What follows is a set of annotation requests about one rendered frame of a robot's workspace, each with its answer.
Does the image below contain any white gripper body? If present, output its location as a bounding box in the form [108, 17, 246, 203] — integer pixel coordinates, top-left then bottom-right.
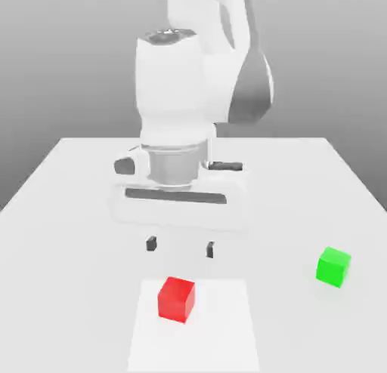
[110, 169, 250, 231]

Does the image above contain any small red cube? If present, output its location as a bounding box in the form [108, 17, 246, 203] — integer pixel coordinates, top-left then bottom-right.
[156, 276, 197, 325]

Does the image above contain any small green cube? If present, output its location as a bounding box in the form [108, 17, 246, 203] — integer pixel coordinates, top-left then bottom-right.
[315, 246, 352, 289]

